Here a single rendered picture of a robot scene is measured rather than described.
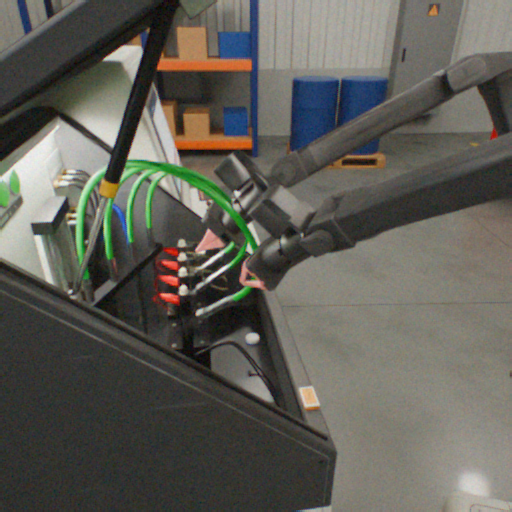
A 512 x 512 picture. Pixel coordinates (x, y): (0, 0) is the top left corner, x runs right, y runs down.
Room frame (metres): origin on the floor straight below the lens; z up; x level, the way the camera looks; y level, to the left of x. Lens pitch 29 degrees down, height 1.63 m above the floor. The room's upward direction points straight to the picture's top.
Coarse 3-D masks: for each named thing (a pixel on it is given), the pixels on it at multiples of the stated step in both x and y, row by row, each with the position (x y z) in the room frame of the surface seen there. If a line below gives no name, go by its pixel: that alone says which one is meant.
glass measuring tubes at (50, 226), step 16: (48, 208) 0.84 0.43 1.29; (64, 208) 0.87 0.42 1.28; (32, 224) 0.77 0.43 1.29; (48, 224) 0.77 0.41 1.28; (64, 224) 0.88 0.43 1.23; (48, 240) 0.78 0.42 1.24; (64, 240) 0.85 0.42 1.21; (48, 256) 0.78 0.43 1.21; (64, 256) 0.82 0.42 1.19; (48, 272) 0.77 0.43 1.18; (64, 272) 0.79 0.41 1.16; (64, 288) 0.78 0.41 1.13; (80, 288) 0.88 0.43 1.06
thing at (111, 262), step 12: (132, 168) 0.87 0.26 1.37; (144, 168) 0.87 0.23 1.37; (180, 168) 0.88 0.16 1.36; (204, 180) 0.89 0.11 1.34; (216, 192) 0.89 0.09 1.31; (108, 204) 0.85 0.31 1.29; (108, 216) 0.85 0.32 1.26; (108, 228) 0.85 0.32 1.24; (108, 240) 0.85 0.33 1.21; (108, 252) 0.85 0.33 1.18; (240, 252) 0.90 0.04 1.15; (108, 264) 0.85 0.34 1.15; (228, 264) 0.90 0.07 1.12; (216, 276) 0.89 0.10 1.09; (204, 288) 0.88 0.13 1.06
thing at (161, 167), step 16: (128, 160) 0.74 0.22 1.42; (144, 160) 0.73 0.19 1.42; (96, 176) 0.75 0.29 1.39; (176, 176) 0.71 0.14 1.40; (192, 176) 0.71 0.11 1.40; (208, 192) 0.70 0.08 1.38; (80, 208) 0.76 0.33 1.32; (224, 208) 0.69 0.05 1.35; (80, 224) 0.76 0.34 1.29; (240, 224) 0.69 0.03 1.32; (80, 240) 0.76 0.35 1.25; (80, 256) 0.77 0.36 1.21
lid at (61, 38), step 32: (96, 0) 0.44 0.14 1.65; (128, 0) 0.44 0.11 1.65; (160, 0) 0.45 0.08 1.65; (192, 0) 0.48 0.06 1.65; (32, 32) 0.43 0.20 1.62; (64, 32) 0.43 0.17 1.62; (96, 32) 0.44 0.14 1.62; (128, 32) 1.08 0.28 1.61; (0, 64) 0.42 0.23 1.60; (32, 64) 0.43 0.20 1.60; (64, 64) 0.43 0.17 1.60; (0, 96) 0.42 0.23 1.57; (32, 96) 0.49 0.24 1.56
